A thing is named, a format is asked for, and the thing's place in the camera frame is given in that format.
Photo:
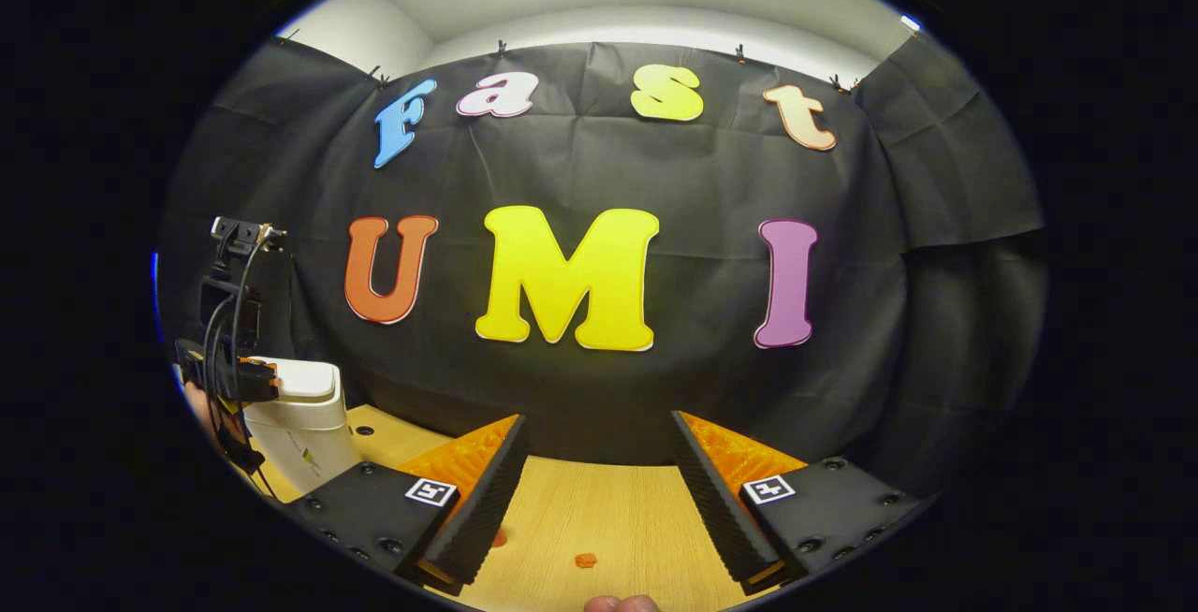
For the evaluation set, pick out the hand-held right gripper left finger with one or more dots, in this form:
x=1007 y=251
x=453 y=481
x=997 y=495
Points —
x=477 y=518

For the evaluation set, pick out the black backdrop cloth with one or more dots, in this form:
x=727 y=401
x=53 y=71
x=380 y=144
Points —
x=580 y=172

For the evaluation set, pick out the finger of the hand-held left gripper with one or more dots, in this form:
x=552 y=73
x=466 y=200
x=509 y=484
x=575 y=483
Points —
x=257 y=380

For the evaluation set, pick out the white desktop garbage bin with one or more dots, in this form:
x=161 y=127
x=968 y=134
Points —
x=304 y=434

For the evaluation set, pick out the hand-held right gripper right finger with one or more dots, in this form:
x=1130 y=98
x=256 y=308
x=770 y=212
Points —
x=725 y=518

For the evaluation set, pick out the wooden desktop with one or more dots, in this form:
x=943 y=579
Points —
x=608 y=518

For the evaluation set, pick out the small orange paper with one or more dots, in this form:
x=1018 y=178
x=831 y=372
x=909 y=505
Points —
x=586 y=560

